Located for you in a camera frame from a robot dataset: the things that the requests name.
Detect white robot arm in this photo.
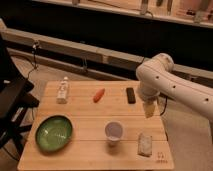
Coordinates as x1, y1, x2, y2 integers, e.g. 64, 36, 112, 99
136, 53, 213, 122

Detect orange carrot toy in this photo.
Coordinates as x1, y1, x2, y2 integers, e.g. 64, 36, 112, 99
93, 89, 105, 103

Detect black chair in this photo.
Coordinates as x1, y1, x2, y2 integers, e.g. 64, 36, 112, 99
0, 35, 39, 155

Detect white toy bottle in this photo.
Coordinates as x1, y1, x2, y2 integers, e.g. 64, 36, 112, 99
56, 77, 69, 104

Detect black rectangular block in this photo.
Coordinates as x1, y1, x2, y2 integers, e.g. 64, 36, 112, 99
126, 87, 136, 104

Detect green ceramic bowl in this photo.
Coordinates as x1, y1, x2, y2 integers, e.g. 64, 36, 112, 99
35, 115, 73, 153

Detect black hanging cable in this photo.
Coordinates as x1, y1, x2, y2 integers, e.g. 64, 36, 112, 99
25, 40, 40, 81

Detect white plastic cup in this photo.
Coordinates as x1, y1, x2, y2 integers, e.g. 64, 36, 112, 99
105, 122, 123, 146

